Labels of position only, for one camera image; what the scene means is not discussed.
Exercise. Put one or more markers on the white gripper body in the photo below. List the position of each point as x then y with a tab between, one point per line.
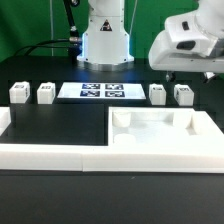
164	56

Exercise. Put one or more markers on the white square table top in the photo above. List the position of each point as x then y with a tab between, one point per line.
143	126

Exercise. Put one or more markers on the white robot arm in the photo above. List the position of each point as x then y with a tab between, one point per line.
190	42

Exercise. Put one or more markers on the white U-shaped fence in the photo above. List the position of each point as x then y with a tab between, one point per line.
205	155

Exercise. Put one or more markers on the white marker base plate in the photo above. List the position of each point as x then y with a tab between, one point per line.
75	90

